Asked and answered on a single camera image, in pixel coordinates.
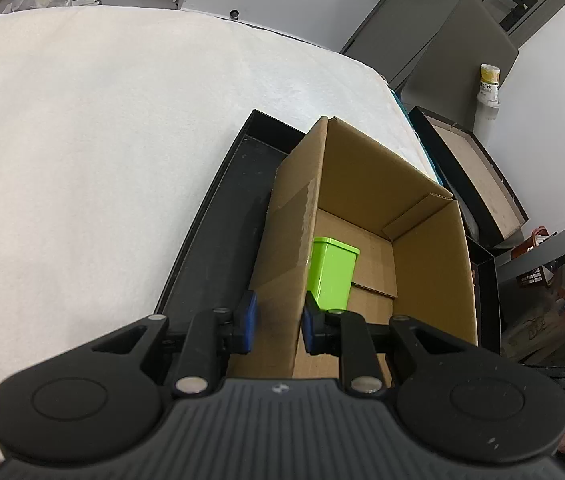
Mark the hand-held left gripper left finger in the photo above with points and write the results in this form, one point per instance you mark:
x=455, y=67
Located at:
x=247, y=322

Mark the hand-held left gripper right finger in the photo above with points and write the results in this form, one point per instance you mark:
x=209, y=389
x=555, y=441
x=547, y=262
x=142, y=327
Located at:
x=310, y=325

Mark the green plastic container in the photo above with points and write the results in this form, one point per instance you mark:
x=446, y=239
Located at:
x=332, y=270

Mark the black tray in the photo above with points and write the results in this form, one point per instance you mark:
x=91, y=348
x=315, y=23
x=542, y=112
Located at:
x=232, y=210

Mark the brown cardboard box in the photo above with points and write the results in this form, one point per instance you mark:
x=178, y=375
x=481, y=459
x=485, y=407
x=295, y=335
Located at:
x=427, y=270

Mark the black framed board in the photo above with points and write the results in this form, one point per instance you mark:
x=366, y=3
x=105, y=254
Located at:
x=482, y=180

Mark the yellow drink carton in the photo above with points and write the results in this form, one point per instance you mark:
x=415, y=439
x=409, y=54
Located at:
x=488, y=80

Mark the grey chair back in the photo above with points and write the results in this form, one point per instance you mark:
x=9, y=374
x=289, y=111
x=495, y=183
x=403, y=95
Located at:
x=462, y=50

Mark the grey square post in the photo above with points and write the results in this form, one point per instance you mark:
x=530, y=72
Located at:
x=537, y=255

